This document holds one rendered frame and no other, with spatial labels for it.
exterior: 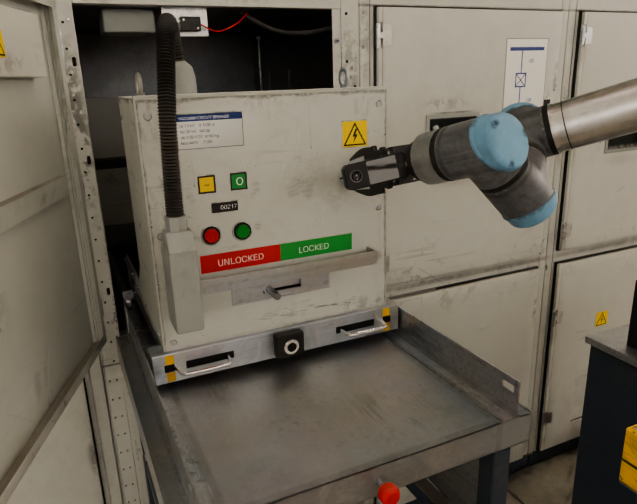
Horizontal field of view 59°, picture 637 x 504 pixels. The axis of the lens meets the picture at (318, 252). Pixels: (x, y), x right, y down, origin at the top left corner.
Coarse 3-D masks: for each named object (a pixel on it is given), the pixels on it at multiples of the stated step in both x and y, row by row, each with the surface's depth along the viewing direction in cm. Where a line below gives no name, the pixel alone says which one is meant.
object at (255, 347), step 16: (320, 320) 119; (336, 320) 121; (352, 320) 122; (368, 320) 124; (384, 320) 126; (240, 336) 113; (256, 336) 113; (272, 336) 115; (304, 336) 118; (320, 336) 120; (336, 336) 122; (160, 352) 107; (176, 352) 107; (192, 352) 108; (208, 352) 110; (224, 352) 111; (240, 352) 113; (256, 352) 114; (272, 352) 116; (160, 368) 107; (192, 368) 109; (224, 368) 112; (160, 384) 107
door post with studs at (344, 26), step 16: (352, 0) 137; (336, 16) 136; (352, 16) 138; (336, 32) 137; (352, 32) 139; (336, 48) 138; (352, 48) 140; (336, 64) 140; (352, 64) 141; (336, 80) 141; (352, 80) 142
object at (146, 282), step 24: (120, 96) 112; (144, 96) 94; (192, 96) 98; (216, 96) 99; (144, 192) 98; (144, 216) 103; (144, 240) 109; (144, 264) 115; (144, 288) 122; (144, 312) 130
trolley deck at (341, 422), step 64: (128, 384) 114; (192, 384) 111; (256, 384) 110; (320, 384) 110; (384, 384) 109; (448, 384) 108; (256, 448) 91; (320, 448) 91; (384, 448) 90; (448, 448) 92
